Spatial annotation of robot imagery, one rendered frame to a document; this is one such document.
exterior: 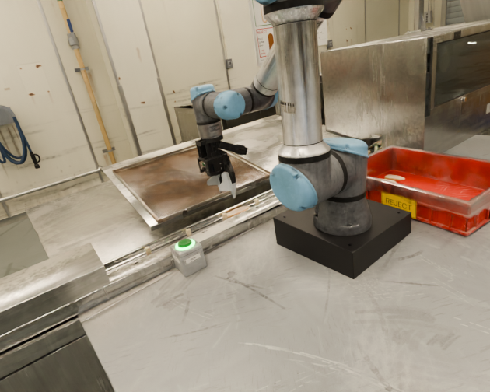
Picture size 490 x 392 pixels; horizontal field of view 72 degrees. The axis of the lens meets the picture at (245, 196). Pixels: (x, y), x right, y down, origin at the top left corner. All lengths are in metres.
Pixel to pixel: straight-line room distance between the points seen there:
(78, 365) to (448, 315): 0.91
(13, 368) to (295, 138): 0.86
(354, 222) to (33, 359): 0.86
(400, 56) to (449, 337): 1.09
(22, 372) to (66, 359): 0.10
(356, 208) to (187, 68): 4.46
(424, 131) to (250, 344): 1.12
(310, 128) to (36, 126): 4.16
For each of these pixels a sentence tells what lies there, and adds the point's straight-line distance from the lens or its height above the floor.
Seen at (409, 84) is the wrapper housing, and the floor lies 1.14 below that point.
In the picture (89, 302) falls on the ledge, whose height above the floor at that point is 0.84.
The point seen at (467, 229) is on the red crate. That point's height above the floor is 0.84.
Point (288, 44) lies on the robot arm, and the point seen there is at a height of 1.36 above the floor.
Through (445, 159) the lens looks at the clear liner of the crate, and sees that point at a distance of 1.37.
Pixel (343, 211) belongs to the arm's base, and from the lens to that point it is 0.88.
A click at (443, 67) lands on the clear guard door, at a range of 1.61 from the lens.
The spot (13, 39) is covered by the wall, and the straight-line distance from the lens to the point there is 4.69.
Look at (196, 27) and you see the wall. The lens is 5.29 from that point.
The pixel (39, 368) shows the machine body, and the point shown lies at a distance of 1.08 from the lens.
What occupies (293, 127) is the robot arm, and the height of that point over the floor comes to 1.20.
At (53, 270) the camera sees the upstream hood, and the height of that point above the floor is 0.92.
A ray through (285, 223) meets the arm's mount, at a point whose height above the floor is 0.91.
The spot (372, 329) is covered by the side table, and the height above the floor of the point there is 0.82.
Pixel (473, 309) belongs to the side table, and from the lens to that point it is 0.84.
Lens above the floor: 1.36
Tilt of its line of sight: 23 degrees down
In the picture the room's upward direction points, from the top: 10 degrees counter-clockwise
